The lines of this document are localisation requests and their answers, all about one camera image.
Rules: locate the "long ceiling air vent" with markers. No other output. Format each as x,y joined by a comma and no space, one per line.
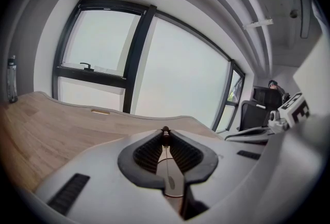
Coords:
304,15

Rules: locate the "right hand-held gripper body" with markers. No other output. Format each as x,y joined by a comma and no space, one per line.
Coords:
291,112

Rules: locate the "black window frame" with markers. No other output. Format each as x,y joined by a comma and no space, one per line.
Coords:
136,63

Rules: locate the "white ceiling light bar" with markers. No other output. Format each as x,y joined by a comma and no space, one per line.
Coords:
257,23

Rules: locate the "white sheet on chair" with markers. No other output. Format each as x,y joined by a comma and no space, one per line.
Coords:
260,106

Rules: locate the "round ceiling smoke detector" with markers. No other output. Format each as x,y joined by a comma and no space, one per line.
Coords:
294,13

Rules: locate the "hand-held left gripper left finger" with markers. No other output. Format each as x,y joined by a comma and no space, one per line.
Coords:
103,166

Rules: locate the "clear water bottle black cap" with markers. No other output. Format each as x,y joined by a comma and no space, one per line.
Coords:
12,81

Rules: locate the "black office chair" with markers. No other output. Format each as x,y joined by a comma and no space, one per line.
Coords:
255,117

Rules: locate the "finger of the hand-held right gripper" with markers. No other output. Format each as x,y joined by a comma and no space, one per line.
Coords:
250,135

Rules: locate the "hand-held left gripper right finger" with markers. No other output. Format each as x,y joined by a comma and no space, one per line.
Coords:
227,174

